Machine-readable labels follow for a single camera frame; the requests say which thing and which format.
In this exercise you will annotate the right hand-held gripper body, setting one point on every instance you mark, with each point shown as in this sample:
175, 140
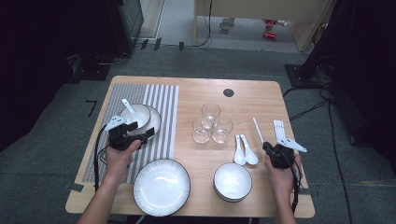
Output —
281, 157

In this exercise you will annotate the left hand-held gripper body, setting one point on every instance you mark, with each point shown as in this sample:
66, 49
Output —
120, 140

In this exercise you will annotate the white ceramic spoon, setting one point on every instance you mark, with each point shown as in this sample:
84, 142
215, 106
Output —
132, 112
249, 157
239, 157

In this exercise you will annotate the white bowl dark rim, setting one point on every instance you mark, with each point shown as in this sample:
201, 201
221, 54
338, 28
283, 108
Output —
224, 199
233, 180
144, 113

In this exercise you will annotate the clear drinking glass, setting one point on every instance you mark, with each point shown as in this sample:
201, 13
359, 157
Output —
222, 133
200, 133
210, 110

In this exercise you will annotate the person's right hand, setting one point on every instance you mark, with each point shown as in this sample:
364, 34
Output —
285, 180

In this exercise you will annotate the person's left hand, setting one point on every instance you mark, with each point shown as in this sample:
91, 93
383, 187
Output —
118, 165

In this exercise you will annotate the grey striped placemat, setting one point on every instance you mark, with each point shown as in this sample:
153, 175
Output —
162, 124

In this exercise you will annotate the grey tape piece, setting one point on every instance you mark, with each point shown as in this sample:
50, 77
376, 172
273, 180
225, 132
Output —
74, 187
305, 191

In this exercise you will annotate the black table grommet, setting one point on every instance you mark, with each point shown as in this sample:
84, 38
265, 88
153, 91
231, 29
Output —
228, 92

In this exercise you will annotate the black stand base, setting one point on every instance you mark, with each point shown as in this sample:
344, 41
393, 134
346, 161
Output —
299, 76
90, 71

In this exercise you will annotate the black tape strip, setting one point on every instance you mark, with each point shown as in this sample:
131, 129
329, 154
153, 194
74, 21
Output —
144, 44
181, 46
158, 44

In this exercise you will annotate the dark cabinet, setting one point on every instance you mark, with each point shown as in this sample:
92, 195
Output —
130, 18

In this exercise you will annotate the red can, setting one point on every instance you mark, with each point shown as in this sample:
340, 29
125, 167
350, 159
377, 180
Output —
269, 35

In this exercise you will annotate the black curtain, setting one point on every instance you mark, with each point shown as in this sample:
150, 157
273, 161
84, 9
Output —
37, 62
367, 77

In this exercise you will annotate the red object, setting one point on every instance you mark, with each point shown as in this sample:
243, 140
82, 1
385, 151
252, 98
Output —
269, 22

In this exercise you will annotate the pale round object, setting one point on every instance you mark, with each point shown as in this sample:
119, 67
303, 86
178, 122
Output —
228, 22

